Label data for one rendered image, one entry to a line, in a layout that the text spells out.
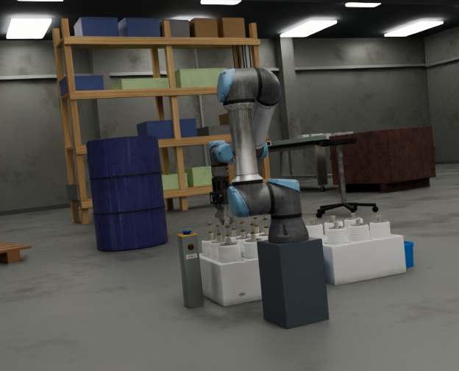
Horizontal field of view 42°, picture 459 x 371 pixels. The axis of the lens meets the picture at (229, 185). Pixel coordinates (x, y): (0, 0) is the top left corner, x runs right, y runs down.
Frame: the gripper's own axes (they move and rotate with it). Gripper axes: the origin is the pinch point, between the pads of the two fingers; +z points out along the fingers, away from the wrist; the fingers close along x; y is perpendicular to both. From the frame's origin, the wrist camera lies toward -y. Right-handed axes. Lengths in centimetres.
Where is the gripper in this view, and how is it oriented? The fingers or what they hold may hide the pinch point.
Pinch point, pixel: (227, 221)
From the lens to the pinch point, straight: 263.8
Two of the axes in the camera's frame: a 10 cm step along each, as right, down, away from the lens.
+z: 1.0, 9.9, 0.4
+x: 8.8, -0.6, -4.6
